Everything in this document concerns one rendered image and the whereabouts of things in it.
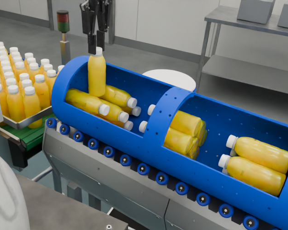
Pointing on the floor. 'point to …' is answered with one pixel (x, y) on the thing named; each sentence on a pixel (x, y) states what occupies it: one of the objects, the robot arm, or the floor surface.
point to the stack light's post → (65, 52)
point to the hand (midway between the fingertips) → (96, 42)
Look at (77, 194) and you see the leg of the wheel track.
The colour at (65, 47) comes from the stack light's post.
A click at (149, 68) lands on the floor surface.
